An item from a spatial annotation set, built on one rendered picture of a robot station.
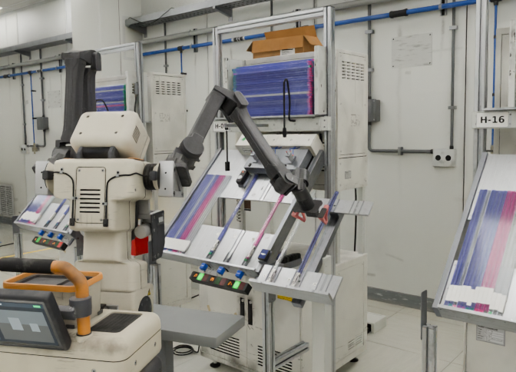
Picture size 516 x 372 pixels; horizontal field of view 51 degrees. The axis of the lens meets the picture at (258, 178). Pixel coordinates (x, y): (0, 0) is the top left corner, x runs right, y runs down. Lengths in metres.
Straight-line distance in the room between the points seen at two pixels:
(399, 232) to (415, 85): 1.07
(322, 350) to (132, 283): 0.88
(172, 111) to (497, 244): 2.49
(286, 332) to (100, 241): 1.23
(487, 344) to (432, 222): 1.87
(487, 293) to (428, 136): 2.19
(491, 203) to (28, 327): 1.58
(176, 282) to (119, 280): 2.21
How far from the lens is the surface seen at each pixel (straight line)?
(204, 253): 2.57
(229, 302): 2.92
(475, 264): 1.99
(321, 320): 2.25
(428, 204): 4.00
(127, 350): 1.42
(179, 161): 1.74
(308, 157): 2.61
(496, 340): 2.25
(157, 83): 3.77
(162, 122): 3.78
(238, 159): 2.92
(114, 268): 1.80
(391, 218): 4.13
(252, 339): 2.88
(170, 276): 3.94
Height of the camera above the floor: 1.32
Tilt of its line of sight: 5 degrees down
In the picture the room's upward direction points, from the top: 1 degrees counter-clockwise
